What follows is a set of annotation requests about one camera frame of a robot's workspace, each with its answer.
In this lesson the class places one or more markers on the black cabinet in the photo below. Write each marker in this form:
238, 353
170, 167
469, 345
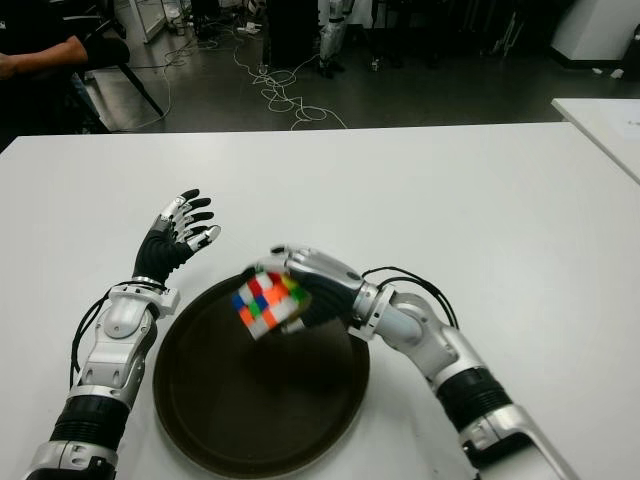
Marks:
292, 35

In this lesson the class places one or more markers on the bystander bare forearm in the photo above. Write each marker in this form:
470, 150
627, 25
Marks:
45, 57

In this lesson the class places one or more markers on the crumpled white paper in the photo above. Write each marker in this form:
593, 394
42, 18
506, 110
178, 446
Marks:
616, 73

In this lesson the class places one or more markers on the dark brown round plate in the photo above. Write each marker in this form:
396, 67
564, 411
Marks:
240, 400

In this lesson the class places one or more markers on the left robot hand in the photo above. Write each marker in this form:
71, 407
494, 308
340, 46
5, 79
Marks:
157, 255

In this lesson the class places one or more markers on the multicoloured Rubik's cube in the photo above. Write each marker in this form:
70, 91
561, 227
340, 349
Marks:
267, 305

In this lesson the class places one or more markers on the black chair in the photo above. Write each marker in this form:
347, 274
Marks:
142, 85

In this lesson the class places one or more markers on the white machine housing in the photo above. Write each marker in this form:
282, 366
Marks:
595, 25

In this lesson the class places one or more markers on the silver humanoid robot legs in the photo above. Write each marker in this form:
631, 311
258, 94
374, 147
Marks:
330, 35

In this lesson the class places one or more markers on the white power strip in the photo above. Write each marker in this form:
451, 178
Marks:
247, 28

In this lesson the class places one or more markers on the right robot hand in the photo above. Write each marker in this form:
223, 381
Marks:
325, 280

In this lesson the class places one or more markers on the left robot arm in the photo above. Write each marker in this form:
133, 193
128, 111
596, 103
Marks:
115, 335

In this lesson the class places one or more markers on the seated person black clothes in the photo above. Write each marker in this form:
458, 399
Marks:
25, 100

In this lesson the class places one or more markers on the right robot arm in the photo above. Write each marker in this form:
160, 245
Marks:
450, 350

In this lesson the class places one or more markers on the white side table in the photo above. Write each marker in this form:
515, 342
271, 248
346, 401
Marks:
605, 125

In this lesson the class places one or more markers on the folded metal stand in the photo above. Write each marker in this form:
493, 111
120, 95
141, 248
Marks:
507, 35

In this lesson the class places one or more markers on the white cabinet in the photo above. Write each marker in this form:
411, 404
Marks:
140, 17

